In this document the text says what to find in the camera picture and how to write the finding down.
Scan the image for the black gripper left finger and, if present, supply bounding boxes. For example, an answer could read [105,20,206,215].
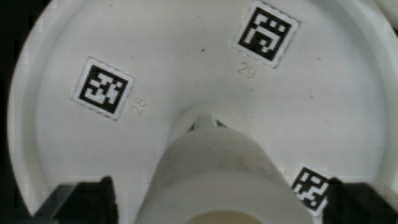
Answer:
[32,176,119,224]

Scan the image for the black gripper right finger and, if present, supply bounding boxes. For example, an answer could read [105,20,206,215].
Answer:
[322,178,398,224]

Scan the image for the white cylindrical table leg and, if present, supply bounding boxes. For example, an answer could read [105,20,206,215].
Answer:
[134,115,313,224]

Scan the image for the white round table top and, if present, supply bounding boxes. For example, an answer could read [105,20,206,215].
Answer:
[7,0,398,224]

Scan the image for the white L-shaped fence rail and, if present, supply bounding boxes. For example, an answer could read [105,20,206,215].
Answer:
[370,0,398,36]

